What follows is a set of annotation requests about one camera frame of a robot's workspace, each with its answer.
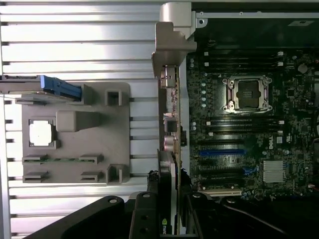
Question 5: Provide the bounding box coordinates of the white expansion slot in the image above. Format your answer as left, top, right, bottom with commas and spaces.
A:
203, 189, 243, 198

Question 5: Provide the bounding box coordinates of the long black expansion slot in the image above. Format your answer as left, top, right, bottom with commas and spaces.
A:
199, 140, 246, 148
200, 181, 241, 189
199, 170, 244, 179

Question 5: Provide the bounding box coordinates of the bare green RAM stick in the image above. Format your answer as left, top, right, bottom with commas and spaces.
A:
23, 156, 100, 163

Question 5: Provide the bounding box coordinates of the grey parts rack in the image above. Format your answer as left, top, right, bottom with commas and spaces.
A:
14, 82, 132, 185

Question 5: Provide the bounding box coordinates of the blue expansion slot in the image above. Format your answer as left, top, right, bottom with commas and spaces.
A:
198, 148, 247, 157

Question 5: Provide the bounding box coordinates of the silver chipset heat sink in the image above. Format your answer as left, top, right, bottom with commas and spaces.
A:
263, 160, 285, 184

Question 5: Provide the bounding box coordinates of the black RAM slot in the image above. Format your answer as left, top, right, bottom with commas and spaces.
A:
203, 66, 285, 72
205, 127, 285, 134
203, 49, 285, 56
203, 60, 285, 67
205, 116, 285, 123
205, 121, 285, 128
203, 55, 285, 61

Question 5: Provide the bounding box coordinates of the silver CPU chip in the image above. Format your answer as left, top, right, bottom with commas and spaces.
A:
28, 119, 56, 147

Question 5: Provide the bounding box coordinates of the green motherboard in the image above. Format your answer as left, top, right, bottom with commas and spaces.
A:
186, 48, 319, 202

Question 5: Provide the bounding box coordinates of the hard disk with blue rails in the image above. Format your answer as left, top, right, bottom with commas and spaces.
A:
0, 74, 83, 103

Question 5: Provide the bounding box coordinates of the metal CPU socket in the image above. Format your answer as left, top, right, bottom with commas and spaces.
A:
221, 74, 273, 115

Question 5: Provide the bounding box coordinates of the black open PC case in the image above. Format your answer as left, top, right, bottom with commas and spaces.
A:
159, 1, 319, 235

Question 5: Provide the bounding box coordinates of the case wall sticker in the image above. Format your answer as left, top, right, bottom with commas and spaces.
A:
289, 19, 315, 27

